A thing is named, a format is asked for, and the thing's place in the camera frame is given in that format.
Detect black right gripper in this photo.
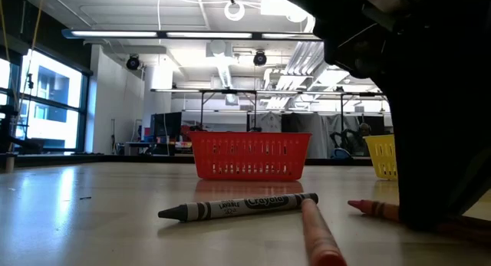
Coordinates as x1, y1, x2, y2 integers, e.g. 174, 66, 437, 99
282, 0, 491, 83

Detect orange crayon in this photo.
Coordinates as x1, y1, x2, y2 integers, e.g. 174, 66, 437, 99
347, 199, 491, 246
300, 198, 348, 266

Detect grey crayon white wrapper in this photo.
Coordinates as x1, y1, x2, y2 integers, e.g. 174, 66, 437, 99
157, 192, 319, 224

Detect yellow plastic basket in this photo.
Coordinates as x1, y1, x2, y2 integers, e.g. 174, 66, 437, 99
364, 133, 398, 182

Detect person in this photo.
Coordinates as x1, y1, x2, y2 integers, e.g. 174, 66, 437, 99
354, 122, 373, 144

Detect blue round object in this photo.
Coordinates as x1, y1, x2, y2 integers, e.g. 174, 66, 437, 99
331, 147, 352, 160

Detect black office chair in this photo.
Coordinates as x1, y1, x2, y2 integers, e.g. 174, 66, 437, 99
330, 130, 346, 149

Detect grey fabric curtain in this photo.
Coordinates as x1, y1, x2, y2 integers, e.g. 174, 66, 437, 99
306, 113, 346, 159

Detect white fabric cover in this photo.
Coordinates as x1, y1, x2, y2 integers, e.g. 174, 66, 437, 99
249, 111, 283, 133

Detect red plastic basket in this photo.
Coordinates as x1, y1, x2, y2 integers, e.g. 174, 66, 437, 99
188, 130, 312, 182

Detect red background box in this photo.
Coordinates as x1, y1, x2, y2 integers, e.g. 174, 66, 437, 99
180, 123, 193, 149

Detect black computer monitor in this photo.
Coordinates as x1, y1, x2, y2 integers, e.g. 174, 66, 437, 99
150, 111, 183, 139

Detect background desk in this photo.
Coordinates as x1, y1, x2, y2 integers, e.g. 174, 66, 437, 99
123, 140, 154, 156

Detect black overhead light bar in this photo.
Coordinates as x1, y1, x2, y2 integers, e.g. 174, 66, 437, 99
61, 27, 323, 43

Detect large dark-framed window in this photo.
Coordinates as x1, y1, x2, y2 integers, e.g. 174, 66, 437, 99
0, 47, 93, 154

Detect black equipment by window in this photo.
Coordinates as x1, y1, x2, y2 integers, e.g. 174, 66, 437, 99
0, 103, 44, 154

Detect black metal rig frame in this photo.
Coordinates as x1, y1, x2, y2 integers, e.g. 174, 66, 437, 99
199, 88, 259, 133
339, 91, 389, 136

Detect white ring ceiling lamp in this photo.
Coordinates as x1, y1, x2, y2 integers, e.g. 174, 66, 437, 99
224, 0, 246, 22

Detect yellow hanging cable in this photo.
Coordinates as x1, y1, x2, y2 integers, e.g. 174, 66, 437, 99
17, 0, 46, 106
0, 0, 19, 106

